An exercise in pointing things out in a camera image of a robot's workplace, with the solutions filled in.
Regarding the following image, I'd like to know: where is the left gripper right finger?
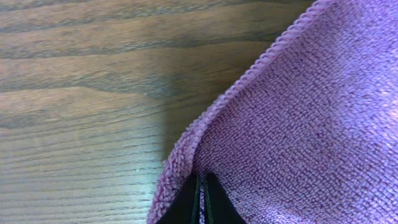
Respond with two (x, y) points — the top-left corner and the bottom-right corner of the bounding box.
(205, 173), (246, 224)

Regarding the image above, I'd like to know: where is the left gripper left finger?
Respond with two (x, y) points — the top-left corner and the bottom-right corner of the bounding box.
(156, 174), (200, 224)

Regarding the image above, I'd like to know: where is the purple cloth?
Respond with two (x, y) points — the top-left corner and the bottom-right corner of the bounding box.
(147, 0), (397, 223)

